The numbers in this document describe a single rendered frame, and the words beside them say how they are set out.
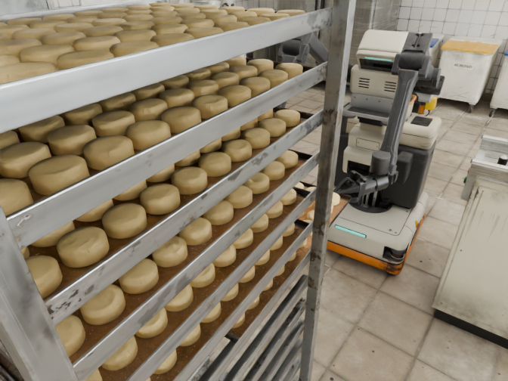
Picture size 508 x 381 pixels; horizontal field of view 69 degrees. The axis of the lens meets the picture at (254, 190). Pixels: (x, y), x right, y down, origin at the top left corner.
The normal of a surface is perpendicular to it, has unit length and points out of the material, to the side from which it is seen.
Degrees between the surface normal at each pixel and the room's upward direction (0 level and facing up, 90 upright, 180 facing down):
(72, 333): 0
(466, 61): 91
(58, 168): 0
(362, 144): 98
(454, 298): 90
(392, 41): 43
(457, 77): 92
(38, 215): 90
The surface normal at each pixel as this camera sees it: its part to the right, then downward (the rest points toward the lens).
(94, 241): -0.01, -0.85
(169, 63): 0.84, 0.28
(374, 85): -0.54, 0.56
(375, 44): -0.38, -0.33
